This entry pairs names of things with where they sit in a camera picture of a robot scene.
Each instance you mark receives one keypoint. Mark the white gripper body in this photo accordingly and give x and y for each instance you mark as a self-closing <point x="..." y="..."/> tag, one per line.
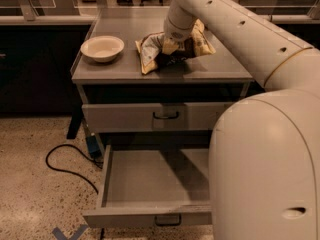
<point x="175" y="34"/>

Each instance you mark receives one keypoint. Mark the brown chip bag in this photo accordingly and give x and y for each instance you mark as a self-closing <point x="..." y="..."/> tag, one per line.
<point x="152" y="58"/>

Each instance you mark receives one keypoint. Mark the blue power adapter box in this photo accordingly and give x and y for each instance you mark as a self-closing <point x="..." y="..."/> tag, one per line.
<point x="93" y="147"/>

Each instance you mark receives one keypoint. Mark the closed grey top drawer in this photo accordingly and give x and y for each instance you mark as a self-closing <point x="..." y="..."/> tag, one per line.
<point x="146" y="117"/>

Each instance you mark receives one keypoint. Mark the grey drawer cabinet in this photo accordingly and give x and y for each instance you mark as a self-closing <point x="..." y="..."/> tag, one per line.
<point x="213" y="78"/>

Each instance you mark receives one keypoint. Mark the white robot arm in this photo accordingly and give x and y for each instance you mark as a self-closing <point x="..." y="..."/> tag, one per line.
<point x="264" y="155"/>

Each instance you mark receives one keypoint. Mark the white ceramic bowl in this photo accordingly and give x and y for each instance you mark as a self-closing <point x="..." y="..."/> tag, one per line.
<point x="102" y="49"/>

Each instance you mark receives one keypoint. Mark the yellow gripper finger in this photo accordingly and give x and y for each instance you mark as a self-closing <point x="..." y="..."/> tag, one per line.
<point x="169" y="46"/>

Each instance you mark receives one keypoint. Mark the open grey middle drawer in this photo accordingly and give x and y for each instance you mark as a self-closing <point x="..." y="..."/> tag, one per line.
<point x="145" y="188"/>

